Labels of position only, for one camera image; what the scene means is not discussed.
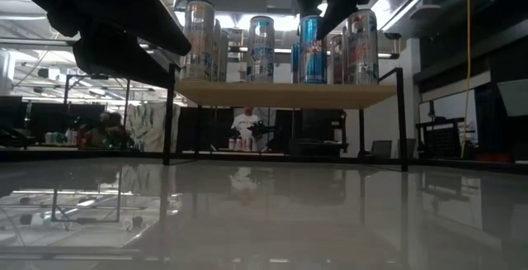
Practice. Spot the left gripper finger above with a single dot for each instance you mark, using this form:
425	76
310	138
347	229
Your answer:
144	22
123	63

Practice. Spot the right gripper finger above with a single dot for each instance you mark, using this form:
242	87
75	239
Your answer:
336	14
307	3

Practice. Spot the white Celsius can red print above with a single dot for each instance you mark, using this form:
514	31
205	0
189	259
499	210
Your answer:
338	61
363	55

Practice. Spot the white Celsius can pineapple print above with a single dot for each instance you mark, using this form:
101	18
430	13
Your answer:
217	55
198	43

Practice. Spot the white Celsius can blue palm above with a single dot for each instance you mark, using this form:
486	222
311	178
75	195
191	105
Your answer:
260	55

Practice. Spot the background black robot arm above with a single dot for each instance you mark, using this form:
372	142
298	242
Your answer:
264	129

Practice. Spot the black metal rack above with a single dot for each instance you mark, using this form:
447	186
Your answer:
99	77

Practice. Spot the long ceiling light strip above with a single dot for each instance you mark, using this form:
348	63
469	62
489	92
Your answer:
24	44
282	51

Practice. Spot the white patterned cloth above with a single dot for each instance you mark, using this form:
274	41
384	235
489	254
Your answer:
148	125

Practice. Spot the person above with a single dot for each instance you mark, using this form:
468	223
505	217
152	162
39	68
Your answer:
105	131
245	125

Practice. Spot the small red background can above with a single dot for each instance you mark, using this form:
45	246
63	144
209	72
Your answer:
72	137

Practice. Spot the black monitor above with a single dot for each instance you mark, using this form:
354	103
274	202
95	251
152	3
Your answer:
49	117

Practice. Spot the wooden shelf black metal legs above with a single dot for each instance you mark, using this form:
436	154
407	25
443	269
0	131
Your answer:
288	96

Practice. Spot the small green background can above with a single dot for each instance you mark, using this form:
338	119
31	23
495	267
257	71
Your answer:
53	138

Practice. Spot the black desk with monitor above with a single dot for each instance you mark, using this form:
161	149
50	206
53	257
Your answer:
317	129

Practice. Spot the grey chair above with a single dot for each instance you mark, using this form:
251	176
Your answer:
410	148
381	148

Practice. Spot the white board panel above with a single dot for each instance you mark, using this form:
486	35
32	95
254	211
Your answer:
513	96

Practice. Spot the red bin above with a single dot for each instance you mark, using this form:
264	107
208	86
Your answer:
493	157

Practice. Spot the black aluminium table frame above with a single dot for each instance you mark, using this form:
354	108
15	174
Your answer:
288	157

